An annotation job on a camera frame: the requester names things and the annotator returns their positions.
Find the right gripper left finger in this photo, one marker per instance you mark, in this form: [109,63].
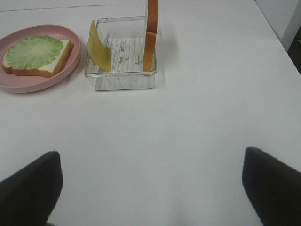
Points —
[28,197]

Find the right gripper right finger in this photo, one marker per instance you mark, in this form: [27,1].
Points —
[273,188]

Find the bread slice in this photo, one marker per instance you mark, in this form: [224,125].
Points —
[151,25]
[46,71]

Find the green lettuce leaf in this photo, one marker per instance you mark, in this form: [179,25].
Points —
[33,52]

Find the yellow cheese slice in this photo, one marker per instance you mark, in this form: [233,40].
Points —
[99,53]

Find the pink round plate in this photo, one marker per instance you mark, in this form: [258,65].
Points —
[25,84]

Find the right clear plastic container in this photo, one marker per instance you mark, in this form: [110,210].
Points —
[124,37]

